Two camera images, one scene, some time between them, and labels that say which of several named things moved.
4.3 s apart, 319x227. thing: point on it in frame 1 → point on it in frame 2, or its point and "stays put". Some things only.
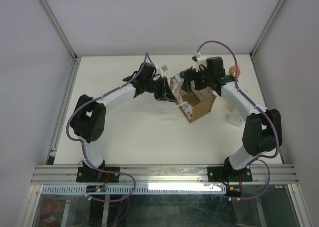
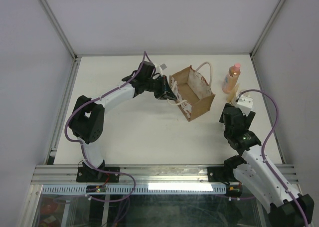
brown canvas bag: [194, 104] stays put
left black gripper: [165, 94] stays put
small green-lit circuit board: [95, 188] stays put
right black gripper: [190, 75] → [246, 119]
